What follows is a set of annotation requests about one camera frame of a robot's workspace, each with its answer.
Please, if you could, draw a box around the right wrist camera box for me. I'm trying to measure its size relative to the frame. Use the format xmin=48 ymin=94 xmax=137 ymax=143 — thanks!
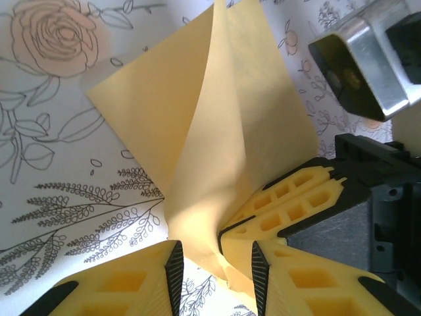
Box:
xmin=307 ymin=0 xmax=421 ymax=122

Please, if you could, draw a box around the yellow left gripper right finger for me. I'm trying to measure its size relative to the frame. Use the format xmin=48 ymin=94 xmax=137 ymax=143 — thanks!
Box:
xmin=251 ymin=240 xmax=421 ymax=316

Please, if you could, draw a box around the yellow cloth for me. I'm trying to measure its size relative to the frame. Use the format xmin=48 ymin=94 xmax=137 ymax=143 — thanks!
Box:
xmin=86 ymin=0 xmax=322 ymax=300

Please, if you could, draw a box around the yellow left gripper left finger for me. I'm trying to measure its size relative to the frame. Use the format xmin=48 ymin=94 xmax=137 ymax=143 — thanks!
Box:
xmin=18 ymin=240 xmax=184 ymax=316

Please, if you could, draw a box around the floral printed tablecloth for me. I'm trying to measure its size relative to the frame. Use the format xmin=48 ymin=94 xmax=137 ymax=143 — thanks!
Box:
xmin=0 ymin=0 xmax=421 ymax=316

